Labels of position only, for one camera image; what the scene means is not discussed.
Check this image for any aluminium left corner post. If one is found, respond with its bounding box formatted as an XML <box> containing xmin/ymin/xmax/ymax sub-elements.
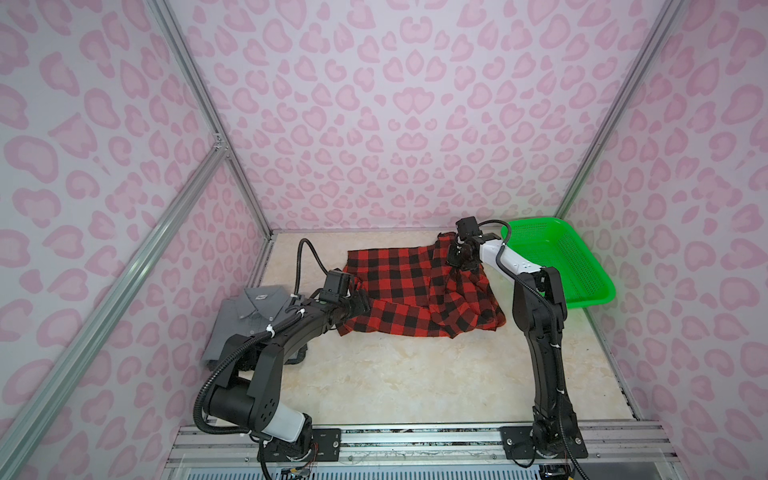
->
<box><xmin>146</xmin><ymin>0</ymin><xmax>273</xmax><ymax>240</ymax></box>

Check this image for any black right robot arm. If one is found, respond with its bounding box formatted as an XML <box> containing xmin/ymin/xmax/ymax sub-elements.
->
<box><xmin>448</xmin><ymin>235</ymin><xmax>582</xmax><ymax>458</ymax></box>

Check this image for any aluminium diagonal frame bar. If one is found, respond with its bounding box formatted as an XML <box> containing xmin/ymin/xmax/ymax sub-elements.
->
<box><xmin>1</xmin><ymin>145</ymin><xmax>228</xmax><ymax>479</ymax></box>

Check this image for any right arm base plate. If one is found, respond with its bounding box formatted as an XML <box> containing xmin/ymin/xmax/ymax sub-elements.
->
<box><xmin>499</xmin><ymin>426</ymin><xmax>589</xmax><ymax>462</ymax></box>

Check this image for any red black plaid shirt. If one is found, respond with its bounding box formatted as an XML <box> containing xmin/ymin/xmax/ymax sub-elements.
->
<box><xmin>338</xmin><ymin>233</ymin><xmax>507</xmax><ymax>338</ymax></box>

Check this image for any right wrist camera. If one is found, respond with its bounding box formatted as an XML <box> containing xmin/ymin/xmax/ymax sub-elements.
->
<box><xmin>456</xmin><ymin>216</ymin><xmax>483</xmax><ymax>243</ymax></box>

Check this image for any aluminium corner frame post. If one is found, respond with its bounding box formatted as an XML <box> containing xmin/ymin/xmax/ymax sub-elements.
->
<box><xmin>555</xmin><ymin>0</ymin><xmax>689</xmax><ymax>220</ymax></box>

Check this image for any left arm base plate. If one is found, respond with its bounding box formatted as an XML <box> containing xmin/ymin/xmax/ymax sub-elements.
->
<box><xmin>257</xmin><ymin>428</ymin><xmax>342</xmax><ymax>463</ymax></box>

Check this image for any black corrugated left cable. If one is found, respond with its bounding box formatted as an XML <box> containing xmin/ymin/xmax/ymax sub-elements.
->
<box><xmin>292</xmin><ymin>238</ymin><xmax>331</xmax><ymax>298</ymax></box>

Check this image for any green plastic basket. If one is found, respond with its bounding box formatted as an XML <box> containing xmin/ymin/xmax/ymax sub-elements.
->
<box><xmin>508</xmin><ymin>217</ymin><xmax>616</xmax><ymax>309</ymax></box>

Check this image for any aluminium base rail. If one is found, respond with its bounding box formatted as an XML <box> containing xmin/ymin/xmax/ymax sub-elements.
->
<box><xmin>158</xmin><ymin>419</ymin><xmax>691</xmax><ymax>480</ymax></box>

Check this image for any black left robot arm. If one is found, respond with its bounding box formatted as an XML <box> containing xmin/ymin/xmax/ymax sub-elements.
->
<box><xmin>192</xmin><ymin>290</ymin><xmax>371</xmax><ymax>452</ymax></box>

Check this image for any folded grey shirt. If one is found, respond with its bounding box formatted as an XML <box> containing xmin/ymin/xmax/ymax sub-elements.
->
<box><xmin>202</xmin><ymin>285</ymin><xmax>305</xmax><ymax>371</ymax></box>

